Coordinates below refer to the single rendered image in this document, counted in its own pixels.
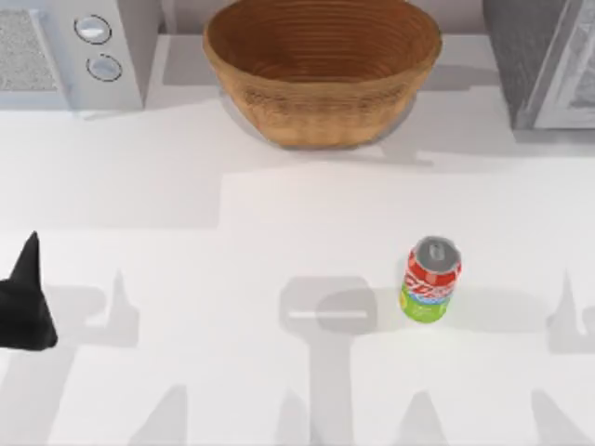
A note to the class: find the grey cabinet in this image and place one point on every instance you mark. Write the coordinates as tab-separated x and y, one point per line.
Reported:
544	60

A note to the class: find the brown woven basket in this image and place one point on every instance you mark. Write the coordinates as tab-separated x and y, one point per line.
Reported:
321	79

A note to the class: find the large microwave knob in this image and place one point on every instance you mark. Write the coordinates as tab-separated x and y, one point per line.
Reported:
93	29

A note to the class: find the pale microwave oven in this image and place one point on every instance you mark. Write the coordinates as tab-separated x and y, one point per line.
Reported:
70	51

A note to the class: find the red and green can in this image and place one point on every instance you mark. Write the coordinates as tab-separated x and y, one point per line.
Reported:
430	283

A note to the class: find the small microwave knob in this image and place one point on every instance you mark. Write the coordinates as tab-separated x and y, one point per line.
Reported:
104	67

